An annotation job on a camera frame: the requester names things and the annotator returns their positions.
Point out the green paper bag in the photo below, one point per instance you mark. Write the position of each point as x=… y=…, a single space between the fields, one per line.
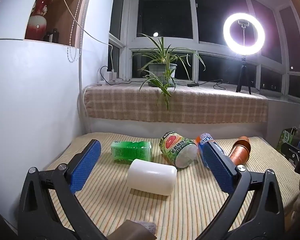
x=286 y=138

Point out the black adapter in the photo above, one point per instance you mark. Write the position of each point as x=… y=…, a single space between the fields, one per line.
x=192 y=84

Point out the blue bottle with orange cap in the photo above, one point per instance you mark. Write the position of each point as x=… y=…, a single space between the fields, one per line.
x=205 y=138

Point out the striped mat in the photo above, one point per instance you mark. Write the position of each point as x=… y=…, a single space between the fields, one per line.
x=130 y=205

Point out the grey flowerpot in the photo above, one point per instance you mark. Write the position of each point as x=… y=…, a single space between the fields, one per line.
x=156 y=71

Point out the red and white vase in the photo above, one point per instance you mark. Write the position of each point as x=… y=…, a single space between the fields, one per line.
x=37 y=25

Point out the green plastic bottle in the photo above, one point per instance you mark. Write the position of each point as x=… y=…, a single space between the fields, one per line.
x=131 y=151

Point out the grey knitted cloth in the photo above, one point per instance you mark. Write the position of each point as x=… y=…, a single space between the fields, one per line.
x=147 y=226

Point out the green can with grapefruit label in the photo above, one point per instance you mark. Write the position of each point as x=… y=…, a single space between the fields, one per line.
x=176 y=148

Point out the brown block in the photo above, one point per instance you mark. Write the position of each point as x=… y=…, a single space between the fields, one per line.
x=133 y=233

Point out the checked cloth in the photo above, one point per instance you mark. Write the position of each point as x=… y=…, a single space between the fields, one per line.
x=190 y=105

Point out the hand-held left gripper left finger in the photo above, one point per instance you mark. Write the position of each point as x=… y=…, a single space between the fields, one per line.
x=86 y=166

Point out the black tripod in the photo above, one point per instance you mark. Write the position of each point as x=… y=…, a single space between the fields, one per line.
x=243 y=72

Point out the white charger plugs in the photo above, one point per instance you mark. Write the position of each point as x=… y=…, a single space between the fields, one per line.
x=107 y=74

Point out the white cup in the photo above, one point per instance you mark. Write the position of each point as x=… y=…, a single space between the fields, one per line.
x=152 y=177

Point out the spider plant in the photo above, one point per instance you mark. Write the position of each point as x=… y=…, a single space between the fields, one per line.
x=162 y=55

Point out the dark small bottle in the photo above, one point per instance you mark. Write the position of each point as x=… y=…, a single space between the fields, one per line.
x=48 y=36
x=55 y=35

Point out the copper-coloured cup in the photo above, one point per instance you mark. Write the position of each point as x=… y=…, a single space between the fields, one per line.
x=240 y=150

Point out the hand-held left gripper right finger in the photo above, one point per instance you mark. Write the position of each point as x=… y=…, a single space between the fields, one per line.
x=220 y=167

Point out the white window frame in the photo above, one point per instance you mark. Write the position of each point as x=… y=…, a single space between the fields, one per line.
x=195 y=17

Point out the white power strip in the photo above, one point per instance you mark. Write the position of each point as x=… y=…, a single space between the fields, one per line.
x=106 y=82

